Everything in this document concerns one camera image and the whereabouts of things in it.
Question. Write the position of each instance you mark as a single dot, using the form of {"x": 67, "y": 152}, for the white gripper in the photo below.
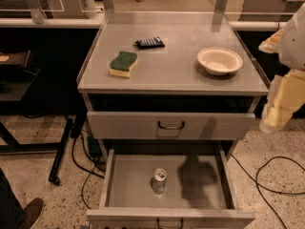
{"x": 294, "y": 45}

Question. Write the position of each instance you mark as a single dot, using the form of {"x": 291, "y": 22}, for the silver redbull can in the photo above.
{"x": 158, "y": 181}

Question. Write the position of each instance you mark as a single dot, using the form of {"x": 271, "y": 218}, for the grey metal drawer cabinet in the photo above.
{"x": 168, "y": 79}

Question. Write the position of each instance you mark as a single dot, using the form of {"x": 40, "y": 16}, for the open middle drawer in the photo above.
{"x": 199, "y": 193}

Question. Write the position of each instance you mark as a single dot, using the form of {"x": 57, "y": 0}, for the closed upper drawer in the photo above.
{"x": 185, "y": 126}

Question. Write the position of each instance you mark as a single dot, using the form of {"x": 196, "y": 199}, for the white paper bowl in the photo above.
{"x": 219, "y": 61}

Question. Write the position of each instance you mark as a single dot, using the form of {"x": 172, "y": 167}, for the dark blue snack packet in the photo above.
{"x": 149, "y": 43}

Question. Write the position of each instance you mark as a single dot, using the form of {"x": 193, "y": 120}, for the green yellow sponge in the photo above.
{"x": 123, "y": 64}

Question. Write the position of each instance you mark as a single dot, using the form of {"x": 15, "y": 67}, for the dark side table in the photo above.
{"x": 16, "y": 75}

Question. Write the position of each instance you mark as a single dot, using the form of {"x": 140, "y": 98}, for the black table leg stand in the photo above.
{"x": 12, "y": 146}

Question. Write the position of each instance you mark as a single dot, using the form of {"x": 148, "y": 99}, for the brown shoe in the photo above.
{"x": 32, "y": 214}

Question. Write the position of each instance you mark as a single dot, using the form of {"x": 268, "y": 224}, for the white horizontal rail pipe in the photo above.
{"x": 96, "y": 24}

